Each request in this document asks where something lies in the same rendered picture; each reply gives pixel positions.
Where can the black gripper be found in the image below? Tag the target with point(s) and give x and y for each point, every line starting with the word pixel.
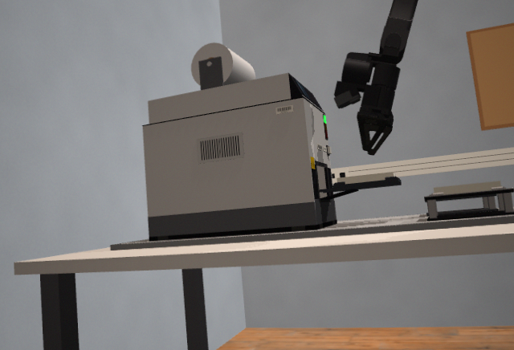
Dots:
pixel 378 122

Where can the white cylinder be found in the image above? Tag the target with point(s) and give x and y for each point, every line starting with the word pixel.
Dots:
pixel 234 68

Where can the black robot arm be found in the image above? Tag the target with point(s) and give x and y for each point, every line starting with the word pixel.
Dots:
pixel 358 66

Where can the beige well plate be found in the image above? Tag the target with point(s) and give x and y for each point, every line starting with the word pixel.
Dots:
pixel 365 178
pixel 467 188

